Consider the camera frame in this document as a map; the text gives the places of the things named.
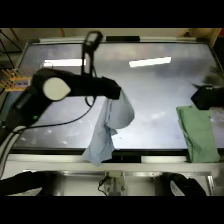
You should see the silver frame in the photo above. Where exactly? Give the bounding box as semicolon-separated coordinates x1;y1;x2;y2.
0;34;224;197

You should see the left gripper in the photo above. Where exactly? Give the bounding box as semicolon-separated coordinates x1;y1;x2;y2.
99;76;122;101

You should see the light blue shirt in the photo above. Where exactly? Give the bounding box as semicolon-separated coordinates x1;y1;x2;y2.
81;89;136;167

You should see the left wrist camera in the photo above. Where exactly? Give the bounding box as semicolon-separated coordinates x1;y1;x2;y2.
80;30;104;78

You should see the green shirt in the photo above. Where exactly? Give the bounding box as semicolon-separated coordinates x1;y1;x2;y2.
175;103;221;164

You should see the black cable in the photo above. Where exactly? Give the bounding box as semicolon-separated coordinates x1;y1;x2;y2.
18;95;98;134
97;175;112;197

